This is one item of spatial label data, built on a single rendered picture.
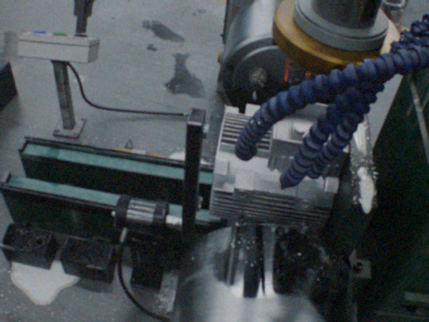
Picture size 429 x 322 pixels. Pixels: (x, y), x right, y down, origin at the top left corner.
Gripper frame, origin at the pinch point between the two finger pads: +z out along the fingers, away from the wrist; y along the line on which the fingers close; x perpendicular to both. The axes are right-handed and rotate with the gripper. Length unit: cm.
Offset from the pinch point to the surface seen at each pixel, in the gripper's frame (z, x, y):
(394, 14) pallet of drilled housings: -14, 192, 121
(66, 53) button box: 7.8, -3.5, -1.7
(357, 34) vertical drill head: -6, -41, 49
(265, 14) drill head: -5.0, -1.0, 38.5
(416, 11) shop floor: -21, 266, 159
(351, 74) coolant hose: -3, -62, 45
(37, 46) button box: 6.9, -3.5, -8.7
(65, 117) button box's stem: 25.4, 7.8, -5.1
